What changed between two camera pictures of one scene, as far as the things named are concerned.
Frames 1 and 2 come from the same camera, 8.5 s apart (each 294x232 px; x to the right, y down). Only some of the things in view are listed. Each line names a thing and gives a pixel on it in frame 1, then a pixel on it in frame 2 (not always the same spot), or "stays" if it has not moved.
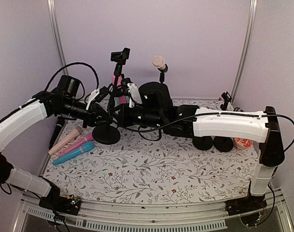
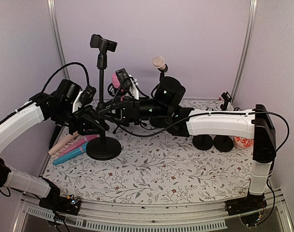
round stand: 227,97 stays
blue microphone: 85,147 stays
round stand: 203,143 stays
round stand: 109,134 -> 103,148
